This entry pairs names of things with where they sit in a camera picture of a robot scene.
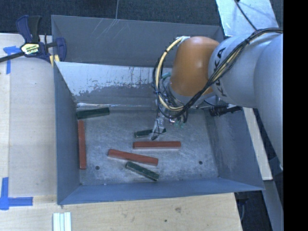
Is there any black cylinder on white bracket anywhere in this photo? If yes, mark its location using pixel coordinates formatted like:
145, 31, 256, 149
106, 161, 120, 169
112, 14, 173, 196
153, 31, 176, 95
208, 105, 243, 117

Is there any dark green block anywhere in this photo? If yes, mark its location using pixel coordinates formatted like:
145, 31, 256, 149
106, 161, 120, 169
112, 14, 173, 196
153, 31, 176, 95
134, 128, 167, 139
76, 107, 111, 120
125, 161, 160, 182

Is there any grey metal bin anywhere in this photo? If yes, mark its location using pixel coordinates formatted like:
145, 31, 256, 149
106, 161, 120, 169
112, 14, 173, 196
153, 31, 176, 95
51, 14, 266, 205

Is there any red-brown flat block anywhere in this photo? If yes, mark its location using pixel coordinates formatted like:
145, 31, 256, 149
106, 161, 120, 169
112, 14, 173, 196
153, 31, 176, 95
132, 141, 182, 150
107, 149, 159, 167
77, 119, 88, 170

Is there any pale wood flat board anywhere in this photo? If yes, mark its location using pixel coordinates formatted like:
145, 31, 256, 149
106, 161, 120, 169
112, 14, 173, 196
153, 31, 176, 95
8, 56, 58, 198

